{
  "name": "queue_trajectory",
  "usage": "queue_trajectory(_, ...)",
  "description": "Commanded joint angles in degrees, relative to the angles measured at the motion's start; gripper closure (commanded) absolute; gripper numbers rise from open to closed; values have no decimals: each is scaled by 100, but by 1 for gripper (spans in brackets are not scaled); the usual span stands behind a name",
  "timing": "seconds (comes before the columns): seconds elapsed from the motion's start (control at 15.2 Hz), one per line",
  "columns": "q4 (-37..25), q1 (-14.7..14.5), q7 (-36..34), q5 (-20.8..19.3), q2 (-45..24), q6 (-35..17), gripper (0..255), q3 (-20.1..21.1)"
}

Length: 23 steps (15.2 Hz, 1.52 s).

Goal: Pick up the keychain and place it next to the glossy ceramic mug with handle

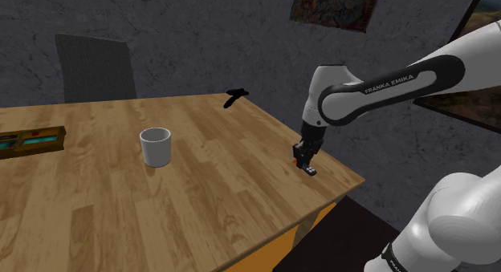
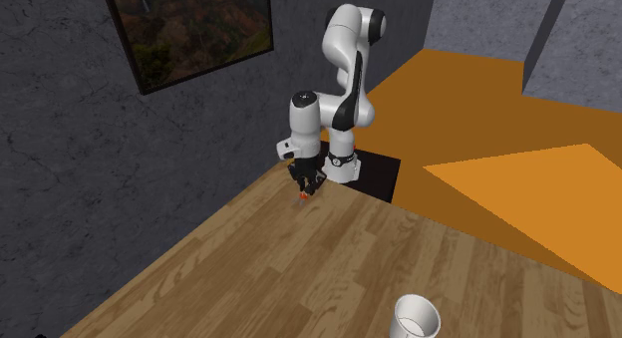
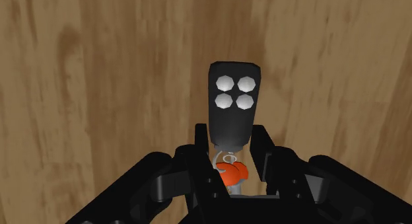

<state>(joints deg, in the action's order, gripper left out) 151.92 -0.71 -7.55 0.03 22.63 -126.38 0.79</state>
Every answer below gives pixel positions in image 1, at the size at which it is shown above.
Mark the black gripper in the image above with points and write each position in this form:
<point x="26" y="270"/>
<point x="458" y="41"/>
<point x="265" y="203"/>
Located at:
<point x="311" y="140"/>

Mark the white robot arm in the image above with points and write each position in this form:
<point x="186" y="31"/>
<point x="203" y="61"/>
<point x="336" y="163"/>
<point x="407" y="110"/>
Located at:
<point x="450" y="224"/>

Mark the black angular object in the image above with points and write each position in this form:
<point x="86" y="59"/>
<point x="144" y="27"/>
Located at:
<point x="235" y="94"/>

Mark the dark robot stand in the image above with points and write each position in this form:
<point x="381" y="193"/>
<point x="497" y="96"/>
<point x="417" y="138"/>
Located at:
<point x="344" y="240"/>

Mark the wooden table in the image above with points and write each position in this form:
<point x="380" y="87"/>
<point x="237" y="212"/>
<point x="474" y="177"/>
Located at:
<point x="203" y="185"/>

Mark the white cup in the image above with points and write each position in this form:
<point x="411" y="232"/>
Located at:
<point x="156" y="152"/>

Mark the grey chair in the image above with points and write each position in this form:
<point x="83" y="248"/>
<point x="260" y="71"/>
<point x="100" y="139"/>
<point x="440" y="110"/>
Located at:
<point x="96" y="71"/>

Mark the wooden box with teal compartments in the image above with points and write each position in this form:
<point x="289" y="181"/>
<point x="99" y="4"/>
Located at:
<point x="39" y="145"/>

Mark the colourful wall picture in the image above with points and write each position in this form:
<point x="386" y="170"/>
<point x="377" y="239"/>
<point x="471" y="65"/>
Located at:
<point x="336" y="7"/>

